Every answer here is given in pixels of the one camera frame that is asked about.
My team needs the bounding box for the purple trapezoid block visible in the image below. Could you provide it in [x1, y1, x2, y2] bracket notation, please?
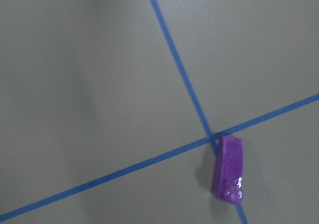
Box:
[211, 135, 243, 205]

